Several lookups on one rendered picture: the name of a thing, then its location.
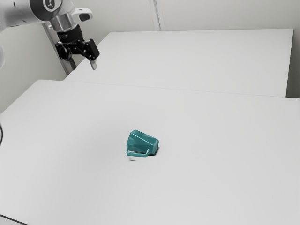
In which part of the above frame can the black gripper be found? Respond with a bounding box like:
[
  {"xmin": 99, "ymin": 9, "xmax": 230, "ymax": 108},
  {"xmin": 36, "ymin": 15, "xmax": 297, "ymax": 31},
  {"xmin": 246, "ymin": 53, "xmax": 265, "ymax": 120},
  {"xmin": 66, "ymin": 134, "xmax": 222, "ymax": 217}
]
[{"xmin": 55, "ymin": 25, "xmax": 100, "ymax": 71}]

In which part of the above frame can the teal faceted mug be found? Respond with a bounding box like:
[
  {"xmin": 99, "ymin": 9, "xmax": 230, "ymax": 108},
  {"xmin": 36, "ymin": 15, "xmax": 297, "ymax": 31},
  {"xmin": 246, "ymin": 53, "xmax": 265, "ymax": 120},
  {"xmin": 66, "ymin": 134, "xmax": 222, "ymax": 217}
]
[{"xmin": 125, "ymin": 129, "xmax": 160, "ymax": 157}]

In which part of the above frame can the grey metal upright post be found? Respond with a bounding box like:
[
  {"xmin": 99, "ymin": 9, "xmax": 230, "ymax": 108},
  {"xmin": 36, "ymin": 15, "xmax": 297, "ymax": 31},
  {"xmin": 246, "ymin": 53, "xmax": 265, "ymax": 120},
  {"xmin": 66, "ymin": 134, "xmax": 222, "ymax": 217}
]
[{"xmin": 42, "ymin": 21, "xmax": 77, "ymax": 76}]

